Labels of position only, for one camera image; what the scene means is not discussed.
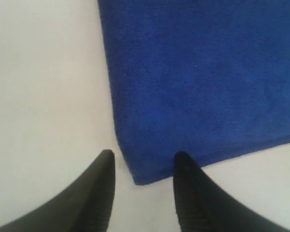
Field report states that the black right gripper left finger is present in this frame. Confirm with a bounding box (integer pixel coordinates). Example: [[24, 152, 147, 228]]
[[0, 150, 116, 232]]

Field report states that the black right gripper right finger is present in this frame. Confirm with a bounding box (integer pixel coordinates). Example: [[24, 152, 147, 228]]
[[173, 152, 280, 232]]

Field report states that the blue towel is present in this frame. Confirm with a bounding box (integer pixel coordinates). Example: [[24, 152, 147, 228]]
[[98, 0, 290, 185]]

